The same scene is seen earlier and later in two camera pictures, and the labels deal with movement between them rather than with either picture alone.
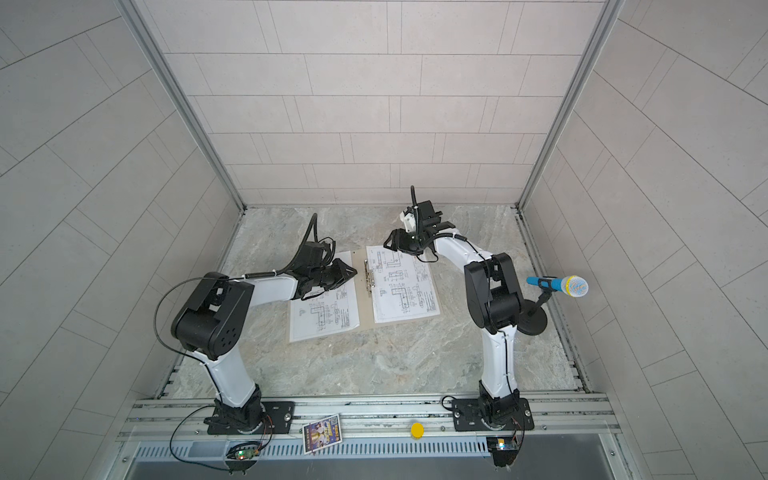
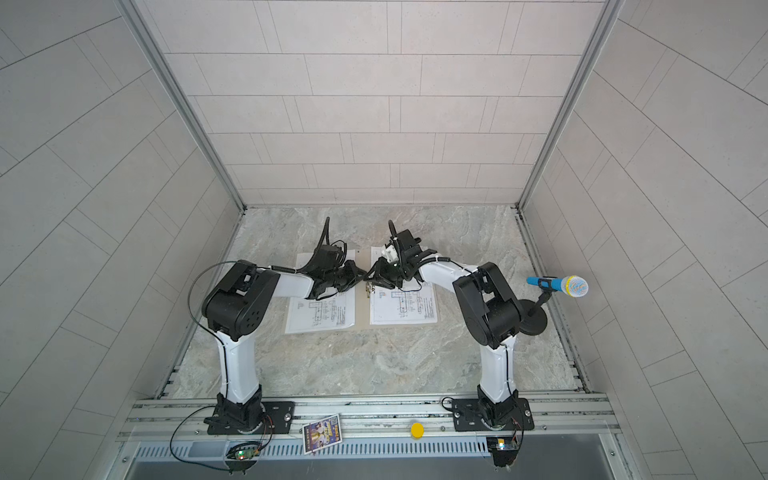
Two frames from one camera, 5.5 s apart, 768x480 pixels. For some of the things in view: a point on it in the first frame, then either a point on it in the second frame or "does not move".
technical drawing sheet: x=325 y=313 does not move
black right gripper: x=401 y=241 to x=382 y=274
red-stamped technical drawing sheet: x=399 y=286 does not move
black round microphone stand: x=533 y=318 does not move
